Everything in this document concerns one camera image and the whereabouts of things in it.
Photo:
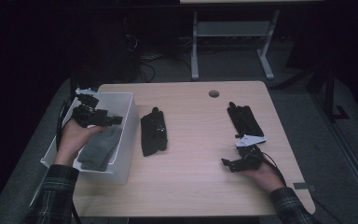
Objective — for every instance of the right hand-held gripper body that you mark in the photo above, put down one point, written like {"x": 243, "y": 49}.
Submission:
{"x": 251, "y": 160}

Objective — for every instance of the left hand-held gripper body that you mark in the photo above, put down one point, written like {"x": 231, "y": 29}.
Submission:
{"x": 88, "y": 116}

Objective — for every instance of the grey glove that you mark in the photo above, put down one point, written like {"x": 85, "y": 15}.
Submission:
{"x": 99, "y": 149}

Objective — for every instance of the white plastic box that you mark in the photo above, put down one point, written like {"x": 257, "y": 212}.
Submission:
{"x": 127, "y": 149}

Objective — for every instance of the black glove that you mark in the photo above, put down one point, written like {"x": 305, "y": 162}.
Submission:
{"x": 152, "y": 137}
{"x": 245, "y": 121}

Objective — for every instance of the person's right hand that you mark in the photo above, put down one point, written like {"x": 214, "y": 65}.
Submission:
{"x": 267, "y": 179}

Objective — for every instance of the person's left hand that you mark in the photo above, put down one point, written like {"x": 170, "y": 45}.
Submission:
{"x": 71, "y": 143}

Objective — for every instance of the grey tape strip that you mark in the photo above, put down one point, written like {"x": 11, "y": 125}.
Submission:
{"x": 303, "y": 186}

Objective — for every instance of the black metal stand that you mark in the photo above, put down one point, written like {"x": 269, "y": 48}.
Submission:
{"x": 329, "y": 93}

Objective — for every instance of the white metal desk frame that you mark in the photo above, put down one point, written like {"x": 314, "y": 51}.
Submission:
{"x": 233, "y": 28}

